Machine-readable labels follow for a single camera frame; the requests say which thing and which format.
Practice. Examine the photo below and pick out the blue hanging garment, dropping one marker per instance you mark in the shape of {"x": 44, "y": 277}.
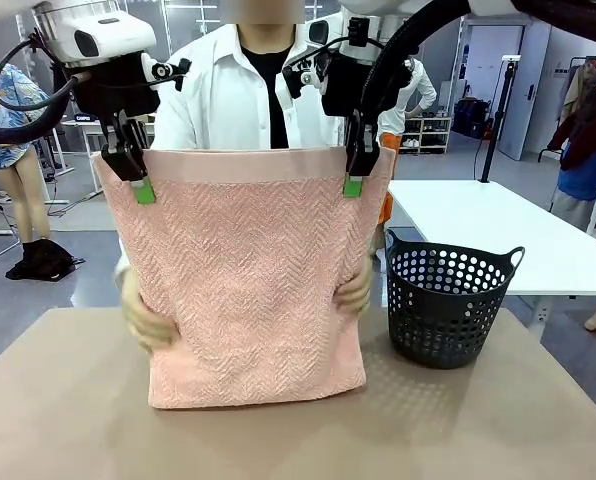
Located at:
{"x": 585, "y": 175}

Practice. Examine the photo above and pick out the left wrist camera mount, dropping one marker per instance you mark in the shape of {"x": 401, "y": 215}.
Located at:
{"x": 163, "y": 72}

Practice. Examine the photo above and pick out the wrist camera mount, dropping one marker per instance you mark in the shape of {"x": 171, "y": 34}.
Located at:
{"x": 303, "y": 77}
{"x": 163, "y": 72}

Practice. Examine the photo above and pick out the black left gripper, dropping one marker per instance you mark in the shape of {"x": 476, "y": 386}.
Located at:
{"x": 118, "y": 90}

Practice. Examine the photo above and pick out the pink herringbone towel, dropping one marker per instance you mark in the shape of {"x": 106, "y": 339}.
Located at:
{"x": 248, "y": 280}

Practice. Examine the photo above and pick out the mannequin in floral shirt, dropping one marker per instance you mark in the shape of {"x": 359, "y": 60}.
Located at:
{"x": 8, "y": 105}

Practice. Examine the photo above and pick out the white desk with sign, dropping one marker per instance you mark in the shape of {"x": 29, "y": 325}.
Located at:
{"x": 83, "y": 130}

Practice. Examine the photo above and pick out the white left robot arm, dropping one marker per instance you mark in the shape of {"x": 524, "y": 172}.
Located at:
{"x": 113, "y": 30}

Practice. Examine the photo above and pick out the person's right hand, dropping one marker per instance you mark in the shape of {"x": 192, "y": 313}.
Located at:
{"x": 145, "y": 322}

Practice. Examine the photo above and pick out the dark maroon hanging jacket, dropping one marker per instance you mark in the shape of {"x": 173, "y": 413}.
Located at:
{"x": 593, "y": 110}

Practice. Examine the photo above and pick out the person in white shirt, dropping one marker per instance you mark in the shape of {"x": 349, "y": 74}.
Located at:
{"x": 208, "y": 90}

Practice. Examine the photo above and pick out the black suitcase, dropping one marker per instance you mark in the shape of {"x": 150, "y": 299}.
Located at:
{"x": 470, "y": 117}

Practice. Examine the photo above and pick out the black perforated plastic basket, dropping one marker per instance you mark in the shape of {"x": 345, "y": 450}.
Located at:
{"x": 443, "y": 325}

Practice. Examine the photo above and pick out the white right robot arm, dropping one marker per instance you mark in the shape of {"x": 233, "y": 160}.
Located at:
{"x": 337, "y": 31}

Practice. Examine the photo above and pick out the large white table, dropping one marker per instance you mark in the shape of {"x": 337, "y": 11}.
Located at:
{"x": 478, "y": 225}

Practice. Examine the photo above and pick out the person's left hand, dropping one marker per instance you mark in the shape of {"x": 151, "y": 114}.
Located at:
{"x": 355, "y": 297}

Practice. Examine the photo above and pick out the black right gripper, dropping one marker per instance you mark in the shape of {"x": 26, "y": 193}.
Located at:
{"x": 340, "y": 87}

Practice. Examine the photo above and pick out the low shoe rack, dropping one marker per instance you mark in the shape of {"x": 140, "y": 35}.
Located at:
{"x": 428, "y": 135}

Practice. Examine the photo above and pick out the black clothes pile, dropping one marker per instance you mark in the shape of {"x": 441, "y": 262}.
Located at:
{"x": 43, "y": 265}

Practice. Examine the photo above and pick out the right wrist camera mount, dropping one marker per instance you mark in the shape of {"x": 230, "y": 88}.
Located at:
{"x": 303, "y": 77}

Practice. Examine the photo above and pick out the grey blue door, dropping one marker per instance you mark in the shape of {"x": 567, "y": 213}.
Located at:
{"x": 493, "y": 60}

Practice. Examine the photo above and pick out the black pole stand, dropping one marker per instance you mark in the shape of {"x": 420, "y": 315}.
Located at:
{"x": 495, "y": 125}

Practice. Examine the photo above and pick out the beige hanging coat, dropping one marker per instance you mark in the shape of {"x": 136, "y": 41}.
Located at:
{"x": 573, "y": 95}

